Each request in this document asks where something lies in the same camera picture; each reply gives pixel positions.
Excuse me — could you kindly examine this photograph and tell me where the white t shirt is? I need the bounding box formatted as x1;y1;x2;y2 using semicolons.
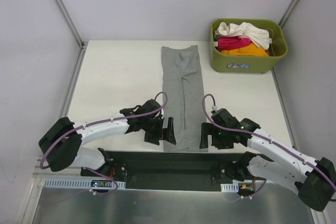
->
214;22;272;50

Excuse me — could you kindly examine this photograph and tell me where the grey t shirt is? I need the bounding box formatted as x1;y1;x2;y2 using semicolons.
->
161;46;208;152

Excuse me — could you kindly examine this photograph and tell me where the left white cable duct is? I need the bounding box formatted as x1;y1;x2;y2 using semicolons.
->
44;178;126;190

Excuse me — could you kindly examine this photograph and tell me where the purple cable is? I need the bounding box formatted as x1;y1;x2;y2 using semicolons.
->
201;94;336;203
39;91;169;205

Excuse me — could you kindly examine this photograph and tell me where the white cable duct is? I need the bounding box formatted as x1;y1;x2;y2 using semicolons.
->
220;183;239;193
44;178;126;190

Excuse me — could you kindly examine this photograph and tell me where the right white cable duct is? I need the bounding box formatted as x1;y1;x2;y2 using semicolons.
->
220;183;239;193

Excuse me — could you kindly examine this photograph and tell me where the aluminium rail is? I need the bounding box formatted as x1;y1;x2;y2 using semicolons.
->
33;158;81;178

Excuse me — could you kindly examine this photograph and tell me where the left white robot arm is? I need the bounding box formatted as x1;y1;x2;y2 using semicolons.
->
38;99;176;176

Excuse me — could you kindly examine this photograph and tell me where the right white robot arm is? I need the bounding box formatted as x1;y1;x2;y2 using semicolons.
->
201;109;335;212

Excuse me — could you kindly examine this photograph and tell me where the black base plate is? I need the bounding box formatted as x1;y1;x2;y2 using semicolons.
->
80;150;267;190

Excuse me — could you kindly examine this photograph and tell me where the green plastic bin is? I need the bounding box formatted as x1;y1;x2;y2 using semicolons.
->
209;18;288;73

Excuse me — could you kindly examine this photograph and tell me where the orange t shirt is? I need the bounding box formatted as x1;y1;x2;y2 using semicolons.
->
221;44;269;57

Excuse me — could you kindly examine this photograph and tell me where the pink t shirt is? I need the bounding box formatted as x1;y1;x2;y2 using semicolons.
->
216;36;253;50

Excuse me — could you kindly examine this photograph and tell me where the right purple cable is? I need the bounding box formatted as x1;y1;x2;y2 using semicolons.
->
201;94;336;203

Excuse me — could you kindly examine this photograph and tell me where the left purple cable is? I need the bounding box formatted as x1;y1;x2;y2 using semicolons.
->
39;91;169;205

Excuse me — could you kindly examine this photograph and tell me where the left aluminium frame post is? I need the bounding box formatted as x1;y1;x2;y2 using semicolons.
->
53;0;85;49

